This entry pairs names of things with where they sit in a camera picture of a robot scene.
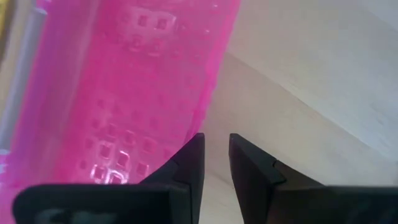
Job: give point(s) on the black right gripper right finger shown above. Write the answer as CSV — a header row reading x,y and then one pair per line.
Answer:
x,y
280,202

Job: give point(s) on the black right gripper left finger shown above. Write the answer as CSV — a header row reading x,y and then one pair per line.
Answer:
x,y
174,202

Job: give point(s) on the clear plastic supply box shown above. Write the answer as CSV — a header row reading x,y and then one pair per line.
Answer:
x,y
31,46

